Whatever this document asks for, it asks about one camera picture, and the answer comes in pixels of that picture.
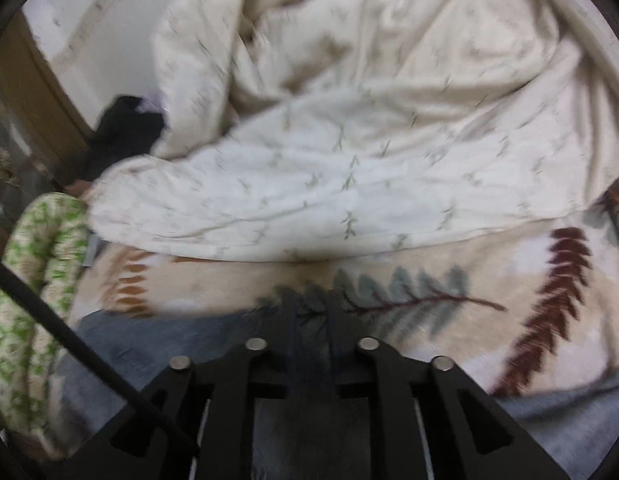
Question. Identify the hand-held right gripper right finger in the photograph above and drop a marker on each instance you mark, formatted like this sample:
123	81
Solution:
339	320

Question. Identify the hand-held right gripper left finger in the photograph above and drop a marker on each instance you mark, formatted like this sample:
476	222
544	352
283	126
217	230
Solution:
291	320

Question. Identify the grey denim pants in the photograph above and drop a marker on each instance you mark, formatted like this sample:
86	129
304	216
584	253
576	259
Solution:
139	345

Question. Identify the beige fern-print blanket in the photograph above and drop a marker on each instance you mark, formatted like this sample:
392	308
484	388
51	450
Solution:
489	280

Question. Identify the cream leaf-print duvet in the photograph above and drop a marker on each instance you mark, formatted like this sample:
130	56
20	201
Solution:
369	125

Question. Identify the black cloth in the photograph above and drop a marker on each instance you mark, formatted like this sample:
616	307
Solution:
122	135

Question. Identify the clear plastic bag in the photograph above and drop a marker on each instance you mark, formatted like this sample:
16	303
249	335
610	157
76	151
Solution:
152	102

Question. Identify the green patterned quilt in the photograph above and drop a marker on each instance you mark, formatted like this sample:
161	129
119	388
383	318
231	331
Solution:
34	270

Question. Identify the wooden headboard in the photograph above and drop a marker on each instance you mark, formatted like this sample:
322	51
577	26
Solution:
24	95

